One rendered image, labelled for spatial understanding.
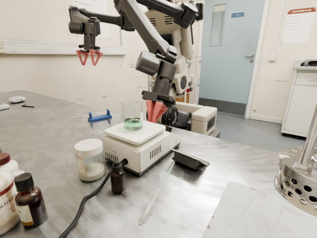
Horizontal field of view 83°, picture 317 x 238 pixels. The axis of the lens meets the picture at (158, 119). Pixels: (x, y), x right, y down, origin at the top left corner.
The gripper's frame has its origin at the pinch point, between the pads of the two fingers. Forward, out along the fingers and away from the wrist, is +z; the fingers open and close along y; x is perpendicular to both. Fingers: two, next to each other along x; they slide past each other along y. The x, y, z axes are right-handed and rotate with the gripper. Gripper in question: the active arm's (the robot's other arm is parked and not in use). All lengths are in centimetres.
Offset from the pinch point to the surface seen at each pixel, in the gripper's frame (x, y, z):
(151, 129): -9.9, 4.3, 2.3
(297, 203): -33.0, 28.3, 6.0
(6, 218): -30.5, -6.7, 22.5
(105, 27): 100, -127, -100
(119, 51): 123, -117, -84
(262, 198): -12.0, 30.9, 9.2
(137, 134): -13.3, 2.5, 4.5
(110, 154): -12.1, -3.5, 11.1
